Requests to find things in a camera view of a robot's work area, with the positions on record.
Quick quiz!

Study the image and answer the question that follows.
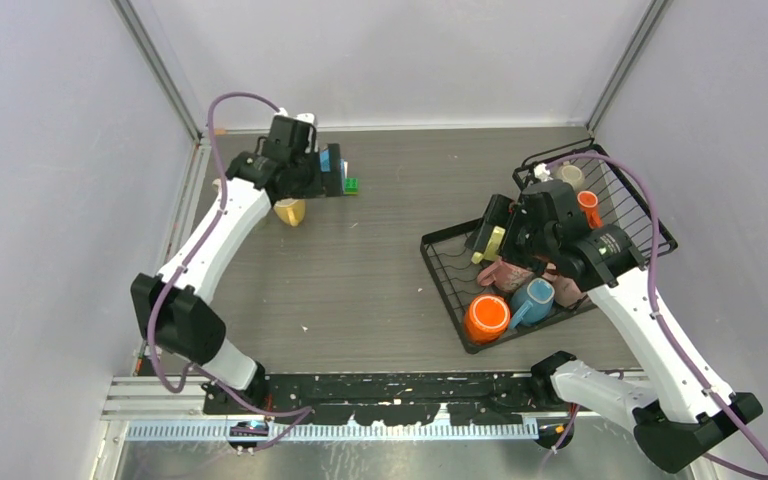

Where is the small orange cup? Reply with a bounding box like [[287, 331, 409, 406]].
[[576, 190, 604, 229]]

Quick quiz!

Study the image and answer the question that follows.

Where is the aluminium rail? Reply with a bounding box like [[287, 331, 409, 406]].
[[102, 372, 564, 447]]

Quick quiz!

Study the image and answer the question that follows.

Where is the yellow mug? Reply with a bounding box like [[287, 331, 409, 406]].
[[273, 199, 307, 227]]

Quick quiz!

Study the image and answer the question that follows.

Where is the blue mug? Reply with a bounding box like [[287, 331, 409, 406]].
[[508, 278, 555, 330]]

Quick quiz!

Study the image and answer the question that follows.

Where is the light pink mug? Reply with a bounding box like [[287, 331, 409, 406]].
[[551, 276, 587, 308]]

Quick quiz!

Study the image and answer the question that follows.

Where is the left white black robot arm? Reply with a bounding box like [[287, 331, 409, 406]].
[[131, 113, 343, 414]]

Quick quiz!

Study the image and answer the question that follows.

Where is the lime green mug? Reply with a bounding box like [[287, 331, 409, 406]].
[[471, 226, 505, 264]]

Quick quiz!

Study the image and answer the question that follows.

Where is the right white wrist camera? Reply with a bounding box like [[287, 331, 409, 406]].
[[533, 163, 554, 182]]

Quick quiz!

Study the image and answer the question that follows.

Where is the orange mug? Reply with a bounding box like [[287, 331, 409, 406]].
[[463, 294, 511, 345]]

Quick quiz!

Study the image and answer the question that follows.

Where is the small beige cup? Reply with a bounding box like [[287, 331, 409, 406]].
[[552, 162, 586, 192]]

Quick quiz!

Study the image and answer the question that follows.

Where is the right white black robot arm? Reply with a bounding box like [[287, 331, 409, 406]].
[[467, 180, 763, 473]]

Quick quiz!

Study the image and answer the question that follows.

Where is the black wire dish rack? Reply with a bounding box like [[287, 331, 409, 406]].
[[420, 139, 678, 354]]

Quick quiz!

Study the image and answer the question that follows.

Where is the green toy brick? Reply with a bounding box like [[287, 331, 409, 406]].
[[343, 177, 359, 196]]

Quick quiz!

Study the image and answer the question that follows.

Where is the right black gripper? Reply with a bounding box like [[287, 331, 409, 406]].
[[466, 193, 557, 275]]

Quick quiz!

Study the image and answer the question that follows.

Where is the blue white toy house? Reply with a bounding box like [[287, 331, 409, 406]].
[[317, 149, 348, 193]]

